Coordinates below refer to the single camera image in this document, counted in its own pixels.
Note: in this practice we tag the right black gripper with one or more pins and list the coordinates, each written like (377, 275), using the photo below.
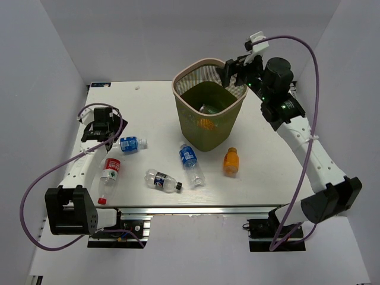
(225, 72)

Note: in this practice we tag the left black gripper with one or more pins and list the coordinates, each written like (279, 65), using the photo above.
(116, 125)

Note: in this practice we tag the blue label bottle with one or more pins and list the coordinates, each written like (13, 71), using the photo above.
(129, 145)
(191, 166)

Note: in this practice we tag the orange juice bottle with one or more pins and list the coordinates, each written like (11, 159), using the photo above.
(231, 162)
(205, 123)

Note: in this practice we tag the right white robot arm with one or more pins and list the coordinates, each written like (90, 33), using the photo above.
(333, 191)

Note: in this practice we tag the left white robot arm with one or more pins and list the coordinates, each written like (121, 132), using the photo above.
(70, 209)

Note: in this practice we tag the green bottle in bin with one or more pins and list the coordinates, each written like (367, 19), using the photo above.
(209, 110)

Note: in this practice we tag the green mesh waste bin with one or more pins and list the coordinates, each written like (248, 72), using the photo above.
(200, 84)

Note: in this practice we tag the red label water bottle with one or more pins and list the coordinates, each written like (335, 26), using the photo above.
(107, 181)

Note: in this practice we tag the black cap cola bottle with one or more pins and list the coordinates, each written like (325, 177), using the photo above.
(162, 182)

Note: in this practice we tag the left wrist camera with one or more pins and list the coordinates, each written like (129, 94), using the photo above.
(86, 116)

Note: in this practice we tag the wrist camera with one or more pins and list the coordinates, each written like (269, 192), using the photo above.
(255, 46)
(86, 116)

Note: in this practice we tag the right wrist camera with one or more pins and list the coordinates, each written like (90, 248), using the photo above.
(255, 46)

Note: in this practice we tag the aluminium table frame rail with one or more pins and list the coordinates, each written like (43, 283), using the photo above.
(199, 210)

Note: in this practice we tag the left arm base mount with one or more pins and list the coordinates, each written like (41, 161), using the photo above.
(129, 232)

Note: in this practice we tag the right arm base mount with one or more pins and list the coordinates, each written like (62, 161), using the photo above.
(261, 234)

